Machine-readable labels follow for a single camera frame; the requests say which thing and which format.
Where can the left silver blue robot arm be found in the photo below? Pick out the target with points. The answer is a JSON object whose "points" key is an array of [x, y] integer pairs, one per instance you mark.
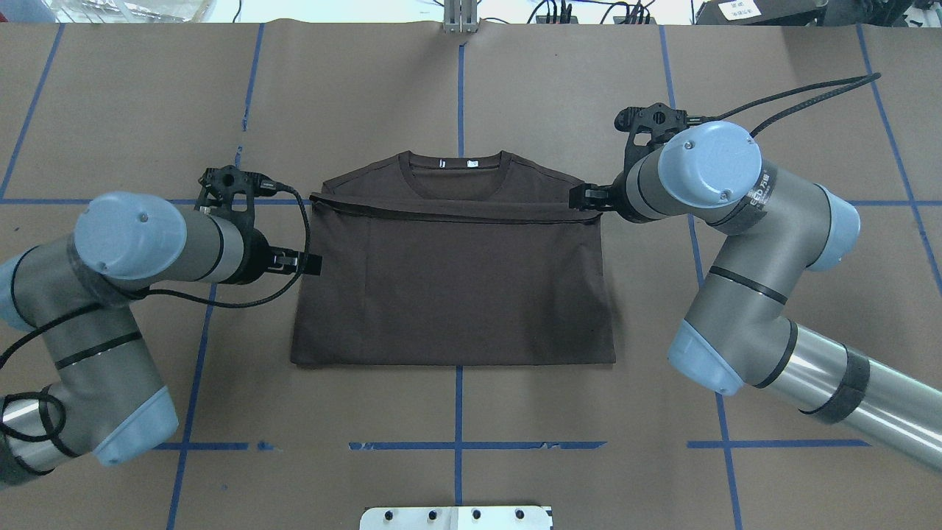
{"points": [[76, 292]]}

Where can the aluminium frame post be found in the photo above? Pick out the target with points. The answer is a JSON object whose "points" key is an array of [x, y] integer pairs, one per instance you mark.
{"points": [[460, 16]]}

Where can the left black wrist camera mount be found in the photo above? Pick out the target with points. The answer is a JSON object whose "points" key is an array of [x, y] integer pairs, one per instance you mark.
{"points": [[230, 193]]}

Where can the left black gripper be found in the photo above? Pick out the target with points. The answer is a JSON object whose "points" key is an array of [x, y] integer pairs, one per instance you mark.
{"points": [[255, 258]]}

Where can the orange black connector box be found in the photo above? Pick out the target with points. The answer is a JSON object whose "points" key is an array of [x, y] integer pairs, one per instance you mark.
{"points": [[552, 12], [635, 13]]}

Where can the far orange black connector box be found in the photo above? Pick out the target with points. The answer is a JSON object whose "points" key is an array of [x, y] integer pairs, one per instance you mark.
{"points": [[552, 12]]}

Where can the near orange black connector box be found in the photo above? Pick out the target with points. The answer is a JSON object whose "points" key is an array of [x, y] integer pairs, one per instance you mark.
{"points": [[635, 13]]}

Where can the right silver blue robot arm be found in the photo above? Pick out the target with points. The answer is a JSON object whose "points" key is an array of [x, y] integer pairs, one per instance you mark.
{"points": [[777, 227]]}

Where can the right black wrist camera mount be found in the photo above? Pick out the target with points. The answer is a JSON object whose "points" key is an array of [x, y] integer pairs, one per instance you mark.
{"points": [[648, 128]]}

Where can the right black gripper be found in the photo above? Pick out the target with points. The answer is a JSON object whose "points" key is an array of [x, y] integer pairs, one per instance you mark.
{"points": [[620, 197]]}

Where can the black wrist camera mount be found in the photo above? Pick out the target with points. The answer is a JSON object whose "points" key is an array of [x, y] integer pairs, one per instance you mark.
{"points": [[648, 128], [230, 193]]}

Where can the white pedestal column base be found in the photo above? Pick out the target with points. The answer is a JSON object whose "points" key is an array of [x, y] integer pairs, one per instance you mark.
{"points": [[513, 516]]}

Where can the brown t-shirt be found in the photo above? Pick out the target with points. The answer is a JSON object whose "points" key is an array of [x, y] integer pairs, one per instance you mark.
{"points": [[453, 261]]}

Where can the clear plastic bag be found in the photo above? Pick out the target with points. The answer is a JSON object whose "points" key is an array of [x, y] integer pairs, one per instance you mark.
{"points": [[130, 12]]}

